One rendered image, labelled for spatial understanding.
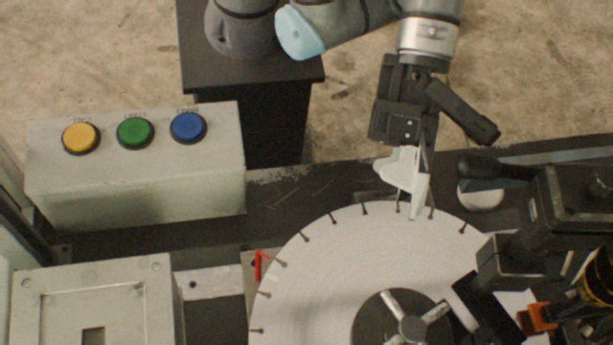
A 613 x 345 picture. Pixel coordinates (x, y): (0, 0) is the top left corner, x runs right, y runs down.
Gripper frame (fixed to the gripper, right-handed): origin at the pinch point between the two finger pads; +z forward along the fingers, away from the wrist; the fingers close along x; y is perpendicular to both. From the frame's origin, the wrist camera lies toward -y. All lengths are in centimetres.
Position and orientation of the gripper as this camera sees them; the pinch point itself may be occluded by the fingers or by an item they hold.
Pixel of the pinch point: (409, 213)
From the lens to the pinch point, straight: 80.3
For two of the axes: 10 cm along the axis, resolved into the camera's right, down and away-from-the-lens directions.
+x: -0.5, 0.8, -10.0
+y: -9.8, -1.8, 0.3
